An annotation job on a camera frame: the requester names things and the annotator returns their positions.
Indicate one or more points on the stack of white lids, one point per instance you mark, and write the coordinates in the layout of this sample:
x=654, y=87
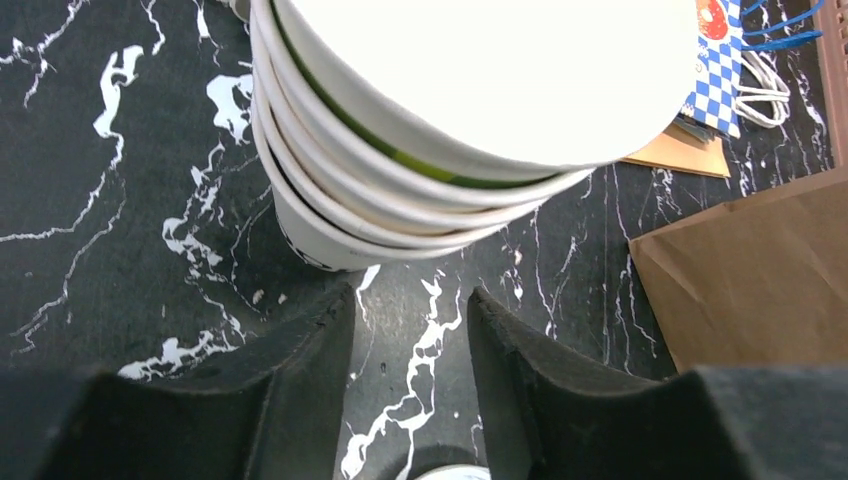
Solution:
x=408, y=130

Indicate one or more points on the checkered paper sheet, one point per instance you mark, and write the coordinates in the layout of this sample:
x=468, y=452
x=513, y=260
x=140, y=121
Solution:
x=717, y=68

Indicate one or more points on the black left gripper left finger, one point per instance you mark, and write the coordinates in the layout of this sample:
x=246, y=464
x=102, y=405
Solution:
x=271, y=409

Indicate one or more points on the brown paper bag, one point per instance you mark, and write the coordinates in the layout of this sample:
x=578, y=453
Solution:
x=761, y=280

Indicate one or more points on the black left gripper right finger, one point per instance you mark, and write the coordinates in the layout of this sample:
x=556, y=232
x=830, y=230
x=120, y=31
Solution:
x=550, y=412

